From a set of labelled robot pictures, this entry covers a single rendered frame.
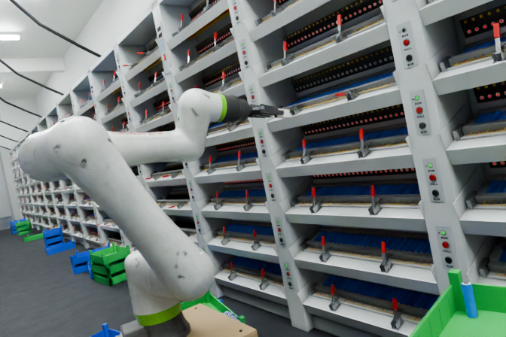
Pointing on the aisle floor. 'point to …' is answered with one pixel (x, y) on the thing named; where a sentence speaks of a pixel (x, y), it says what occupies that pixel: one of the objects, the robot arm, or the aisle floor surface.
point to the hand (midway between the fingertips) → (280, 113)
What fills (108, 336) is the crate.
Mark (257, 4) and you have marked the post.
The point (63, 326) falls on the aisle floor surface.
